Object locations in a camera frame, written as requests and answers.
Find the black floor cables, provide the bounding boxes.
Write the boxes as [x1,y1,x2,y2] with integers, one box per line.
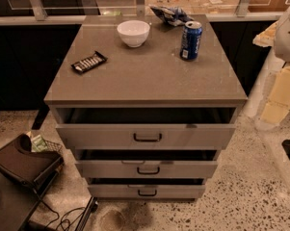
[38,199,97,231]

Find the grey drawer cabinet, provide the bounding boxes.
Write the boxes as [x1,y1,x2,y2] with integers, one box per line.
[43,13,249,201]

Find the grey top drawer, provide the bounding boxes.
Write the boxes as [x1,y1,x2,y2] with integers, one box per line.
[57,108,235,150]

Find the grey middle drawer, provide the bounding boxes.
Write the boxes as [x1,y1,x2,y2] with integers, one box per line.
[76,150,218,179]

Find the black snack bar wrapper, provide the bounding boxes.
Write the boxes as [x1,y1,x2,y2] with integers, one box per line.
[71,51,107,74]

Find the wire basket with green packet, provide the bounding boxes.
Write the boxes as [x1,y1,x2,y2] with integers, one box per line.
[27,132,62,154]

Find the blue soda can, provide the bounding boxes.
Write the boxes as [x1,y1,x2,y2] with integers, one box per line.
[180,21,202,61]

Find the grey drawer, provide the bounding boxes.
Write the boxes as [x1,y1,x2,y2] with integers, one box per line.
[76,150,218,179]
[88,178,205,199]
[57,108,235,150]

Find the grey bottom drawer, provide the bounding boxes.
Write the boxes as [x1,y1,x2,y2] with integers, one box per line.
[88,178,205,199]

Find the white bowl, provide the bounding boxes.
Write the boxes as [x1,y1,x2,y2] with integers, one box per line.
[117,20,150,47]

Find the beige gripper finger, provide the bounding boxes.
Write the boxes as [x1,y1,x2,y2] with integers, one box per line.
[260,65,290,124]

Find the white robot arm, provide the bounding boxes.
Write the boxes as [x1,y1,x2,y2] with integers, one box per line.
[255,6,290,124]

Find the blue chip bag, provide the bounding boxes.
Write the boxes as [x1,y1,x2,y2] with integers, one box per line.
[150,6,193,26]

